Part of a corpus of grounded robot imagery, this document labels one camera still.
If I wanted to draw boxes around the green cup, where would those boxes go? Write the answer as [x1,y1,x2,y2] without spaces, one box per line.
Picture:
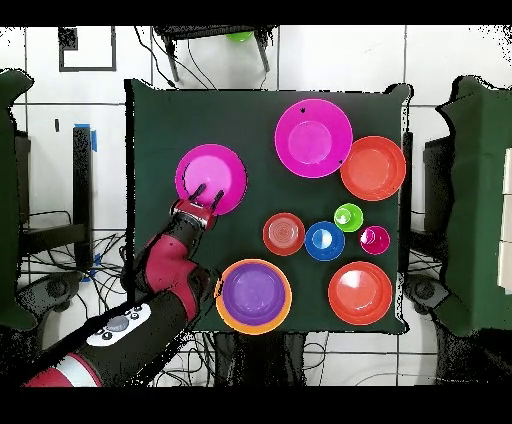
[333,202,364,234]

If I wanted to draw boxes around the black table frame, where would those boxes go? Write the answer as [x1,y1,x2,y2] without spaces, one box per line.
[17,126,94,273]
[400,131,414,277]

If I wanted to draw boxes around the black cable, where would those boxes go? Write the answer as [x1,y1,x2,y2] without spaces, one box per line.
[133,25,177,89]

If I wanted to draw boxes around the shallow red-orange bowl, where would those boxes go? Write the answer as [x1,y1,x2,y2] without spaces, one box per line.
[340,135,408,202]

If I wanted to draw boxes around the blue tape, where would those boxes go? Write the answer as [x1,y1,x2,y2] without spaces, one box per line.
[73,123,98,153]

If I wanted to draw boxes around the white boxes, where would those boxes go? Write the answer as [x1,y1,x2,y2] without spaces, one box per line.
[496,147,512,295]

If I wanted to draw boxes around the orange bowl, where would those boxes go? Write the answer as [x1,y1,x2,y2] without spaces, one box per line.
[214,258,294,336]

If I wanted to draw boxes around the black office chair base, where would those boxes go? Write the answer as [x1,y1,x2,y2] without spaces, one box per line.
[403,273,450,316]
[17,271,85,317]

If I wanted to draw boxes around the black stool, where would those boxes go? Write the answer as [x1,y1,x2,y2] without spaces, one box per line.
[153,25,278,83]

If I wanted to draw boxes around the small red bowl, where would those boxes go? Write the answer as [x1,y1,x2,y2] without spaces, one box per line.
[262,212,306,257]

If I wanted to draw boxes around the pink bowl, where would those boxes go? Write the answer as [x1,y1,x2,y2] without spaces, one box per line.
[274,98,354,179]
[174,143,249,218]

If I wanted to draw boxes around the green cloth side table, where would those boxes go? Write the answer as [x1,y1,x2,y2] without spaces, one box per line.
[0,68,37,331]
[434,75,512,337]

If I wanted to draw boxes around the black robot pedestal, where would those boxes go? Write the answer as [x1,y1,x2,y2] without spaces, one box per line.
[213,331,307,387]

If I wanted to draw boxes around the dark green tablecloth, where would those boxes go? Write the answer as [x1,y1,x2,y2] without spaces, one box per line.
[124,78,413,335]

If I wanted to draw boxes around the deep red-orange bowl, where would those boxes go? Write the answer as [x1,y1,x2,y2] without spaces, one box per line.
[327,260,394,326]

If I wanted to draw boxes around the red cup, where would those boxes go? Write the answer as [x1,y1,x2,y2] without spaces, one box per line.
[358,225,392,256]

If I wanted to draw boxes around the blue bowl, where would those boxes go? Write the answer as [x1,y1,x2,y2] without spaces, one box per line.
[304,220,346,262]

